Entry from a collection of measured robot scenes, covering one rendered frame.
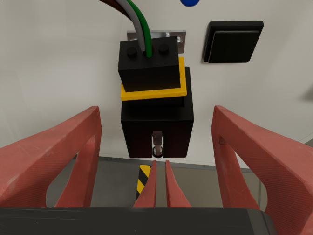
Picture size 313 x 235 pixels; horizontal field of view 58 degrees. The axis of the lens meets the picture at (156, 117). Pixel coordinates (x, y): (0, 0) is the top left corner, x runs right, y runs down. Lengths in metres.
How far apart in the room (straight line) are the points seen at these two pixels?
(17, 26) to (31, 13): 0.02
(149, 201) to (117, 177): 1.13
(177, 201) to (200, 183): 1.23
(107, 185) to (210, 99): 1.13
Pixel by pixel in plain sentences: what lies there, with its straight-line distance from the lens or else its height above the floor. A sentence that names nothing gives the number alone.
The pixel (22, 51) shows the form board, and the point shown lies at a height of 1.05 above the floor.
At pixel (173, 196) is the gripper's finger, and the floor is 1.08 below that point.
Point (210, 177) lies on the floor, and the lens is 1.49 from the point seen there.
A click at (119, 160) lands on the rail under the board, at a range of 0.46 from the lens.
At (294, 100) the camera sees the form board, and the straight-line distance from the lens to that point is 0.34.
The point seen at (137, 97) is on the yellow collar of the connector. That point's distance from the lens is 0.15.
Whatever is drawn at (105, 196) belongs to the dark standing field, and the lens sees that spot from 1.41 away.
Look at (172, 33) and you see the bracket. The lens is 0.23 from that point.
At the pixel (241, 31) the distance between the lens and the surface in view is 0.23.
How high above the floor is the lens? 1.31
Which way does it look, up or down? 77 degrees down
